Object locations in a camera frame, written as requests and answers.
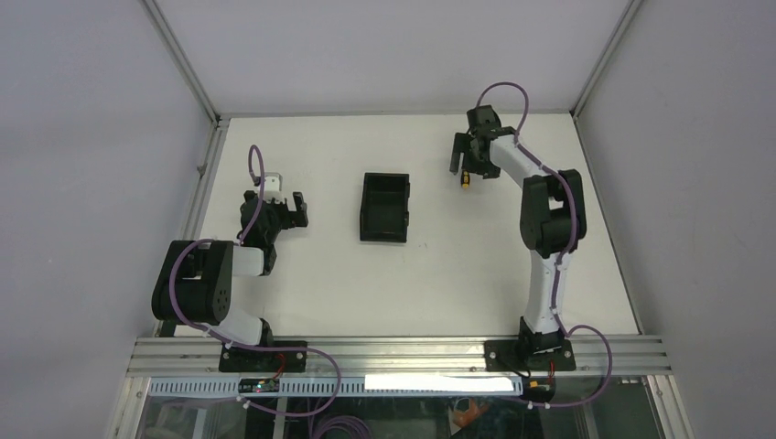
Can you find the yellow black screwdriver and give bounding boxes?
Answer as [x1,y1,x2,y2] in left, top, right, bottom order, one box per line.
[460,170,470,188]

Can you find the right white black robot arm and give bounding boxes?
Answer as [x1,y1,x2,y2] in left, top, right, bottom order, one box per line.
[449,105,587,370]

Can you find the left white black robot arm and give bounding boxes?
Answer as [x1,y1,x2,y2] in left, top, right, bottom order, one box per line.
[151,190,308,371]

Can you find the black plastic bin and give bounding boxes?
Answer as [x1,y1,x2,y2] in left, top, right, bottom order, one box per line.
[359,172,411,243]

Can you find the orange object under table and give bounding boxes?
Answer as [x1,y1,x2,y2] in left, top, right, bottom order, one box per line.
[450,398,490,428]

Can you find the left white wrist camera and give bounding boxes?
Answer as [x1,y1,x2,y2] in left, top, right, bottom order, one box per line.
[262,172,286,204]

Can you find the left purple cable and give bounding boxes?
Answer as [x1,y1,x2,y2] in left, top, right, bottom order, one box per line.
[168,145,342,419]

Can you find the purple cable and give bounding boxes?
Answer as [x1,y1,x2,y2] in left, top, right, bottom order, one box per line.
[475,81,613,408]
[168,145,342,419]

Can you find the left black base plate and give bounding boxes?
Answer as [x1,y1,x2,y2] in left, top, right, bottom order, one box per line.
[218,339,308,374]

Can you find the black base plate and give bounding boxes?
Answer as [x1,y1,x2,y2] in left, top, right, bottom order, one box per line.
[483,338,577,374]
[218,339,308,374]

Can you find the white slotted cable duct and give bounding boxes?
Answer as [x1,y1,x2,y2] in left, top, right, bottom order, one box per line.
[149,374,523,399]

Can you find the aluminium frame rail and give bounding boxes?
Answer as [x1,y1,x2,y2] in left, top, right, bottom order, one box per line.
[126,335,673,378]

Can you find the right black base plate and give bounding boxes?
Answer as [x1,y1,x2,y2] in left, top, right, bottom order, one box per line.
[483,338,577,374]

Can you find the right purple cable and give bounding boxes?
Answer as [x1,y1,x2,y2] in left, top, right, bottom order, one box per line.
[475,81,613,408]

